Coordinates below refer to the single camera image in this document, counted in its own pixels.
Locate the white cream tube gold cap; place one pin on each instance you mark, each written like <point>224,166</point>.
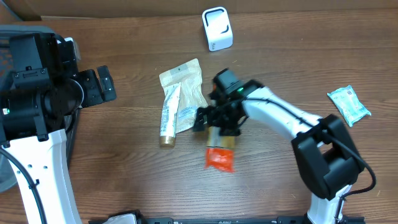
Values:
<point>169,115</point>

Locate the beige paper pouch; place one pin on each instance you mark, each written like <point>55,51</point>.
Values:
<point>191,98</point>

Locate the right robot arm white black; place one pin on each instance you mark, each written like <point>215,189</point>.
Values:
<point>327,159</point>

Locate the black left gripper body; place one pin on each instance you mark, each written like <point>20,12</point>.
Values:
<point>93,88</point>

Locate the white barcode scanner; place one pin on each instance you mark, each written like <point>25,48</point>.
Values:
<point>217,28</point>

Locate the grey plastic mesh basket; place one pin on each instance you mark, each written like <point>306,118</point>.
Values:
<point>8,179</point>

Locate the teal wet wipes pack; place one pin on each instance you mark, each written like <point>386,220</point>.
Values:
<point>348,104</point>

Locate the orange spaghetti pack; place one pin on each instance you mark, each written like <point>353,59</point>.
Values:
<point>219,150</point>

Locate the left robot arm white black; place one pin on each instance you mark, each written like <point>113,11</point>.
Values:
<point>46,86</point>

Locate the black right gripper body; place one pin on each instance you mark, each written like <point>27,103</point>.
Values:
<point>219,121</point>

